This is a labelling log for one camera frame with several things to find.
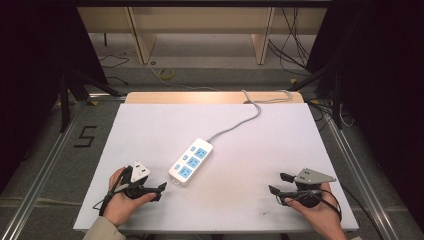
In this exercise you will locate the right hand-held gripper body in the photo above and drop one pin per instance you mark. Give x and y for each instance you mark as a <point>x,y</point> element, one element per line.
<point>311,178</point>

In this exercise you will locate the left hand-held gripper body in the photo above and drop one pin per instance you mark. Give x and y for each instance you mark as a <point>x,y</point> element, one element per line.
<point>139,173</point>

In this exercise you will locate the person's left hand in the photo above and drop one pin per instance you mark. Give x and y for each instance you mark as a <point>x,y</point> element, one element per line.
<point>120,205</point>

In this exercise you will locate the person's right hand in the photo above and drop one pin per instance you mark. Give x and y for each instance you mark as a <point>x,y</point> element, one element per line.
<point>318,215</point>

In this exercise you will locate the white table cover sheet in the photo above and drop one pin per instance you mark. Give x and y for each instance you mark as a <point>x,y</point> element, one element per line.
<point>266,160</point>

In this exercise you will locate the white power strip blue sockets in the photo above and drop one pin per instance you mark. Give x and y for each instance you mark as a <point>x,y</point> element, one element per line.
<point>190,161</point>

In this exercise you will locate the black metal stand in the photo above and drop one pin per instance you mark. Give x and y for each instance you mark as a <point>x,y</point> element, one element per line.
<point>328,86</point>

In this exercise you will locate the yellow tape roll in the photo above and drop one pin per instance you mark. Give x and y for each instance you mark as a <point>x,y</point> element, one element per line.
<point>165,73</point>

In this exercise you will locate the black curtain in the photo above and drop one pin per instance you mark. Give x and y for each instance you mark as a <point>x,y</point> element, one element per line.
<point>36,83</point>
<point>383,100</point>

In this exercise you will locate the black tripod stand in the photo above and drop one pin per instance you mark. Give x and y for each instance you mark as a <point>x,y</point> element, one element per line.
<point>71,90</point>

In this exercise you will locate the beige wooden desk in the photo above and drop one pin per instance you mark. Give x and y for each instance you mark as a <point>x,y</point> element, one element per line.
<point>200,23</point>

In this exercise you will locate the aluminium floor rail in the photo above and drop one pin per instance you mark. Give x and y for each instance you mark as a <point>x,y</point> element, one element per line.
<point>40,173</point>
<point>363,180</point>

